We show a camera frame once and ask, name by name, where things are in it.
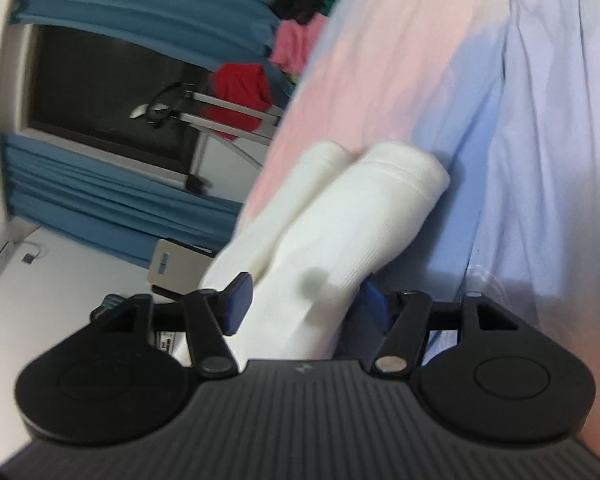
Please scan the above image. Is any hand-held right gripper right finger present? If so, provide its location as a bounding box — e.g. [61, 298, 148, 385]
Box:
[358, 280, 534, 375]

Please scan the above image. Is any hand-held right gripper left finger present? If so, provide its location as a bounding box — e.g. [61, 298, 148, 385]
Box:
[91, 272, 255, 378]

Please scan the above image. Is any white garment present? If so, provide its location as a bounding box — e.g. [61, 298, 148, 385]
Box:
[174, 141, 451, 364]

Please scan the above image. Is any beige box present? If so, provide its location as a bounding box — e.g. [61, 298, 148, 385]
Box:
[148, 239, 218, 292]

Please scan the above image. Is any blue curtain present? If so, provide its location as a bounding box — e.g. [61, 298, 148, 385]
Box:
[1, 132, 245, 270]
[11, 0, 326, 72]

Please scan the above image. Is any metal drying rack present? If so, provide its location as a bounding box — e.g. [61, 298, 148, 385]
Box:
[179, 80, 285, 192]

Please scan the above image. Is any red garment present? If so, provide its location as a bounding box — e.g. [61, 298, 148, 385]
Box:
[206, 63, 273, 142]

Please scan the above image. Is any pastel pink blue bedsheet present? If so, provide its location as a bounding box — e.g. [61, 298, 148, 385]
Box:
[234, 0, 600, 466]

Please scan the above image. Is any dark window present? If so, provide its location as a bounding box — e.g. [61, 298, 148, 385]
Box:
[18, 25, 216, 187]

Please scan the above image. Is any pink garment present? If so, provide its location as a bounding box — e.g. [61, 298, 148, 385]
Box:
[269, 12, 330, 81]

